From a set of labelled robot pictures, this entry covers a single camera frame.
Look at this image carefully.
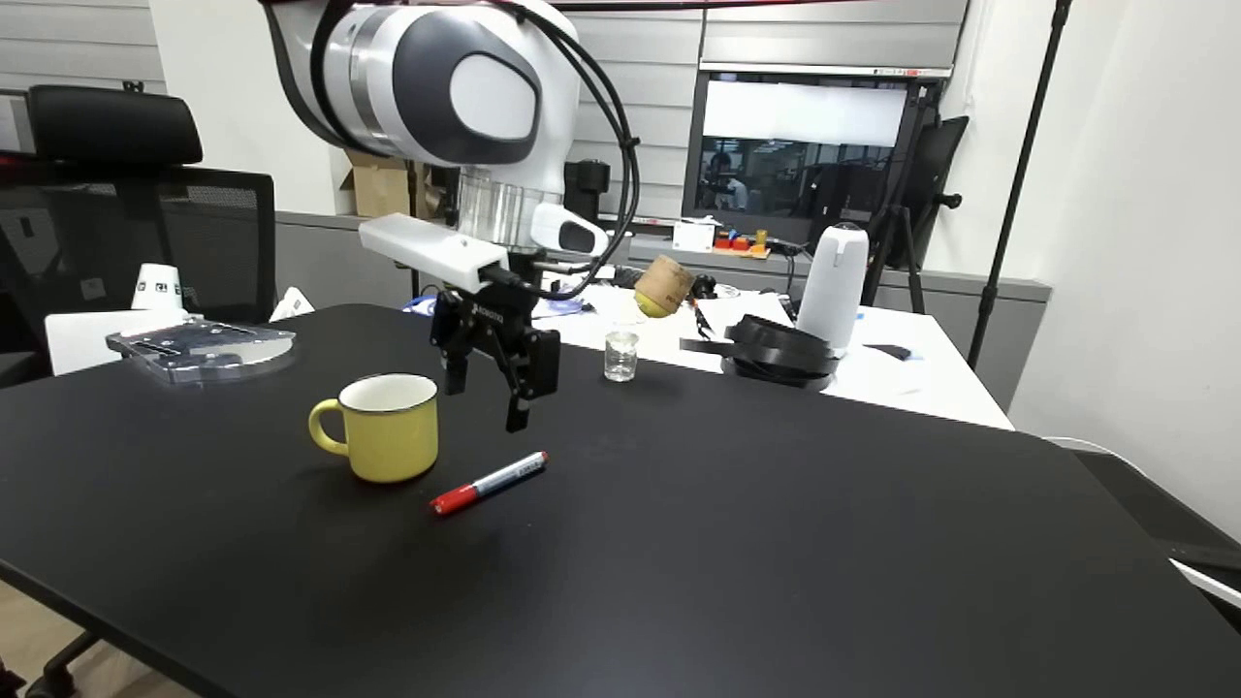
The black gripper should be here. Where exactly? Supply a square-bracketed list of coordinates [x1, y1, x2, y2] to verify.
[429, 261, 567, 437]

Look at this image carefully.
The red capped white marker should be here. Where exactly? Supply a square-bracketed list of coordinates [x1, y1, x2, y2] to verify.
[426, 445, 552, 519]

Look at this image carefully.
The yellow mug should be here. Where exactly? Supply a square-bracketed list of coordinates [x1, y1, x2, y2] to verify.
[305, 374, 447, 489]

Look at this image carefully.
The small clear glass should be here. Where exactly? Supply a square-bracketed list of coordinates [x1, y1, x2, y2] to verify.
[601, 326, 644, 388]

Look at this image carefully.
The wooden mallet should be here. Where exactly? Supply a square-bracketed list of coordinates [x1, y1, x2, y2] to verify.
[629, 252, 717, 340]

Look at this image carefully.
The cardboard box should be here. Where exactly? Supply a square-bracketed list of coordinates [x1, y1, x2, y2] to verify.
[336, 145, 420, 225]

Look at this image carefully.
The black round bowl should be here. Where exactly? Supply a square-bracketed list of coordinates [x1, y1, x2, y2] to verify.
[722, 309, 843, 391]

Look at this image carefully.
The dark glass window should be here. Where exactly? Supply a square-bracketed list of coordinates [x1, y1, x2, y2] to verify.
[682, 65, 940, 225]

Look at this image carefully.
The white paper box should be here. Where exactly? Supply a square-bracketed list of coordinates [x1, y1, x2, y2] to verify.
[41, 307, 196, 379]

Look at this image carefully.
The black office chair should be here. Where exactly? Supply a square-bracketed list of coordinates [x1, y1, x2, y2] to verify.
[0, 82, 278, 388]

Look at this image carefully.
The white side table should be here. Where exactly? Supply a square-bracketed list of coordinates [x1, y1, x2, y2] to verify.
[406, 274, 1018, 435]

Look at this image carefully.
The black tripod with device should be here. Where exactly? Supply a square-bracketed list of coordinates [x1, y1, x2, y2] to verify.
[859, 97, 973, 320]

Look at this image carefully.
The black stand pole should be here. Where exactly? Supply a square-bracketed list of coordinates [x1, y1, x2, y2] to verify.
[967, 0, 1077, 374]

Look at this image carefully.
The white flat object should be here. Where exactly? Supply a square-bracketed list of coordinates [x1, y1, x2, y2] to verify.
[1167, 554, 1241, 612]

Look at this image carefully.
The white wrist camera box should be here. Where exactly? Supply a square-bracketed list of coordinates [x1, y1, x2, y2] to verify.
[357, 214, 513, 298]

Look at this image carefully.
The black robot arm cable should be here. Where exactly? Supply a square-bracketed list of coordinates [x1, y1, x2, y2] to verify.
[509, 0, 644, 289]

